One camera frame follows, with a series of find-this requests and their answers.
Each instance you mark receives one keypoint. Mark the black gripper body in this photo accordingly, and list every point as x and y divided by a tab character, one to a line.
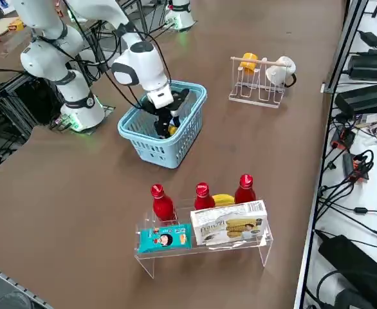
180	99

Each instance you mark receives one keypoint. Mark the yellow lemon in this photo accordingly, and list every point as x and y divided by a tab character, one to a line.
173	130

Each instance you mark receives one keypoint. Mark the blue plastic basket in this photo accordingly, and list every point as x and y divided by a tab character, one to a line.
175	157

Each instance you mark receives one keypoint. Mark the clear acrylic rack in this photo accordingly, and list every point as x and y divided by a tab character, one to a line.
150	257

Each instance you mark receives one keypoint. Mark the yellow plastic cup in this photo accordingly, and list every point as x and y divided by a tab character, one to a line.
248	68

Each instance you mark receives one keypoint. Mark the yellow starfruit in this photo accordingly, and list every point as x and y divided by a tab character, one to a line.
223	199

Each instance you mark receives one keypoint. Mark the white mug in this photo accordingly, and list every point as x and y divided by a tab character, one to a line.
283	75

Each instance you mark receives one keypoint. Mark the teal snack packet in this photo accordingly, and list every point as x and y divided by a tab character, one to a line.
164	239

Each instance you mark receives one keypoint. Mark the white biscuit box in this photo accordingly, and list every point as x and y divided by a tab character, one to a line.
227	225

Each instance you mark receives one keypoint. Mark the orange and black device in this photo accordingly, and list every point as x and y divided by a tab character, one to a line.
357	167
343	138

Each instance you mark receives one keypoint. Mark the yellow cardboard box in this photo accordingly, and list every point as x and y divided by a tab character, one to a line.
16	25

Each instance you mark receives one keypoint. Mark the dark power brick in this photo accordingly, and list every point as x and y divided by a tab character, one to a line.
365	98

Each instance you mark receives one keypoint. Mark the small black adapter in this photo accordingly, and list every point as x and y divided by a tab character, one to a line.
370	38

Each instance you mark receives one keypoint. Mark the large black power brick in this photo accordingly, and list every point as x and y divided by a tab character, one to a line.
352	260

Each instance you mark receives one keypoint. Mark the white post foot bracket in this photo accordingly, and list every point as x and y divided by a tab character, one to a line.
328	90

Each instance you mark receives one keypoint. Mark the aluminium frame post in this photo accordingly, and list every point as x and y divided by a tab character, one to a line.
345	45

